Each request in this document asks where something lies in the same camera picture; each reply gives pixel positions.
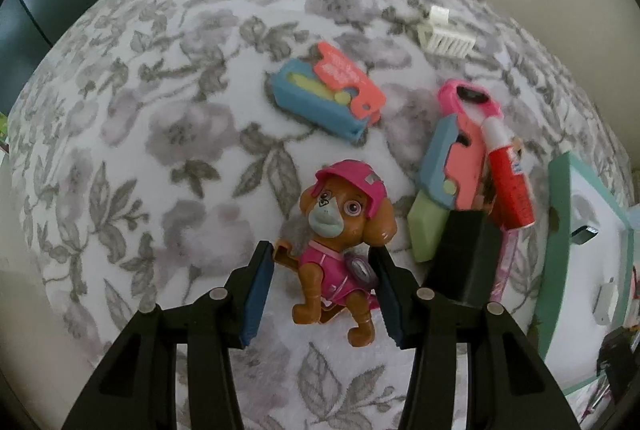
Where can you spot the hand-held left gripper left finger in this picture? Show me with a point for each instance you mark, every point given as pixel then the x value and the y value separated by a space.
pixel 257 300

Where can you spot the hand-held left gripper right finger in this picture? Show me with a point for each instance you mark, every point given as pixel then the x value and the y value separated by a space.
pixel 392 305

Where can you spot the black plastic block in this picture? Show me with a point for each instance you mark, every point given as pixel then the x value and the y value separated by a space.
pixel 465 255

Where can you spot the brown dog toy figure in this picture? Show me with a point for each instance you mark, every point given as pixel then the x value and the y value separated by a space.
pixel 325 210

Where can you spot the red glue stick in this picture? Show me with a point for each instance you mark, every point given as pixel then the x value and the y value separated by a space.
pixel 510 180

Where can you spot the teal-rimmed white tray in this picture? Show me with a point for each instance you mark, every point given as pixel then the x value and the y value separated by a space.
pixel 557 230

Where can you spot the blue and coral eraser case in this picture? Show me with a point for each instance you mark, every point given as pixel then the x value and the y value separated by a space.
pixel 310 99

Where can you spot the white brush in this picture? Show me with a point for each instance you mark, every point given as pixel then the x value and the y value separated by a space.
pixel 445 40

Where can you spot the grey floral blanket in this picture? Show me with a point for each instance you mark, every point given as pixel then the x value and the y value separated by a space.
pixel 150 159

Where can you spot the small black device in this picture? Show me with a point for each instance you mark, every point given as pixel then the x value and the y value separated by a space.
pixel 584 235

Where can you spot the white plastic piece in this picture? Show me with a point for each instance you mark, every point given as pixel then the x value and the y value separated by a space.
pixel 606 302

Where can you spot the pink toy watch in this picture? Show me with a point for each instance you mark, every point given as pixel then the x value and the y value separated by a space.
pixel 467 94

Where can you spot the black object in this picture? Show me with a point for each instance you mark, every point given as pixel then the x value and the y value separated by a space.
pixel 617 360

